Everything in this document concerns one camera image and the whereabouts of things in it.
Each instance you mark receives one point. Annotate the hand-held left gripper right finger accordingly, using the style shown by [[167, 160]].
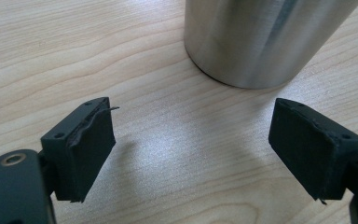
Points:
[[310, 155]]

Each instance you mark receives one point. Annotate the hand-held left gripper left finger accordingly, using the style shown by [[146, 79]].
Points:
[[87, 155]]

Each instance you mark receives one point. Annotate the stainless steel cup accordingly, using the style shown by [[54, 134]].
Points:
[[254, 40]]

